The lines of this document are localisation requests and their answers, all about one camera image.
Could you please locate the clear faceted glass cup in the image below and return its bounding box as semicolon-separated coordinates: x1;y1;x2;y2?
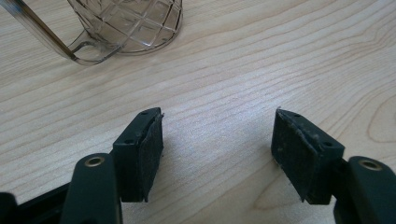
66;0;184;56

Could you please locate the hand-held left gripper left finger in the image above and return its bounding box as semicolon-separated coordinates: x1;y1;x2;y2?
111;106;164;203

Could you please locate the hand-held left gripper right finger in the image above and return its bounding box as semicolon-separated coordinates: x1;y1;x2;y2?
270;106;346;205

